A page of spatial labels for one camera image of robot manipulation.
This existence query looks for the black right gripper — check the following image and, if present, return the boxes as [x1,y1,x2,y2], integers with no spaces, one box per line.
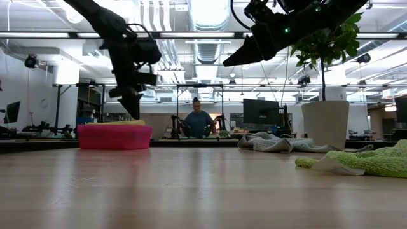
[222,5,322,67]

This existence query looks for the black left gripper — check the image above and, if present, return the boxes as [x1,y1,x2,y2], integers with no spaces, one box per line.
[107,39,158,121]

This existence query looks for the yellow microfiber towel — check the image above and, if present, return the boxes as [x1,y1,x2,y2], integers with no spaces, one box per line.
[85,119,146,127]

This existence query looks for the grey microfiber towel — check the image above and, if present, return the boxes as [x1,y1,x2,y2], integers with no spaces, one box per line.
[237,131,375,154]

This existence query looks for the green microfiber towel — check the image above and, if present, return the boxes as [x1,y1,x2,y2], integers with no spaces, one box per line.
[294,139,407,179]

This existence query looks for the pink plastic bin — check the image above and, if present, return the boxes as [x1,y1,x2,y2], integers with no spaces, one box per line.
[77,123,153,151]

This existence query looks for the black overhead crossbar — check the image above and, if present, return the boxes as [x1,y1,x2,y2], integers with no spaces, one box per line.
[0,31,407,40]

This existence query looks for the black computer monitor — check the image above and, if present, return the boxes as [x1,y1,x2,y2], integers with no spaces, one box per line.
[242,98,281,126]
[394,96,407,123]
[4,101,22,125]

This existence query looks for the person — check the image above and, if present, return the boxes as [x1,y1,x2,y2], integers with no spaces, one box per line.
[183,97,217,139]

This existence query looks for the black metal rack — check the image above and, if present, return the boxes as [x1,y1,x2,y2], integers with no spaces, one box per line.
[52,81,106,133]

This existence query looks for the green potted tree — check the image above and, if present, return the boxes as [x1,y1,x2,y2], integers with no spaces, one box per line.
[285,12,364,149]

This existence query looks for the white paper tag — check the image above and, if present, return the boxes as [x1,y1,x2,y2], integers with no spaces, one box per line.
[310,154,366,176]

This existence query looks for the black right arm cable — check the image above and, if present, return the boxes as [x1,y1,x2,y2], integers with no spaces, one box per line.
[230,0,252,31]

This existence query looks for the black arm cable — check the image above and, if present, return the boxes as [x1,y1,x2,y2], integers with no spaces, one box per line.
[127,22,154,41]
[230,0,252,31]

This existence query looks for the black gantry frame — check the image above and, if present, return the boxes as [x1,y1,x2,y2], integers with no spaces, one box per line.
[176,83,225,125]

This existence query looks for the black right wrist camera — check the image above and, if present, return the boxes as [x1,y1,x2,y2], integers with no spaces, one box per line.
[244,0,276,25]

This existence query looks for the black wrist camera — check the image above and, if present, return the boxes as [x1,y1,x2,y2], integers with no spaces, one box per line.
[244,0,276,25]
[135,37,163,65]

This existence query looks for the silver ventilation duct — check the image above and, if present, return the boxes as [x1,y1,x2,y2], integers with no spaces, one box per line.
[187,0,233,64]

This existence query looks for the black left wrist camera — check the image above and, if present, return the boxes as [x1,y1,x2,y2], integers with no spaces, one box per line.
[135,37,163,65]

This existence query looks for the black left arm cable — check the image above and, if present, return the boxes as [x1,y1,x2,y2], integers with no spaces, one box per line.
[127,22,154,41]

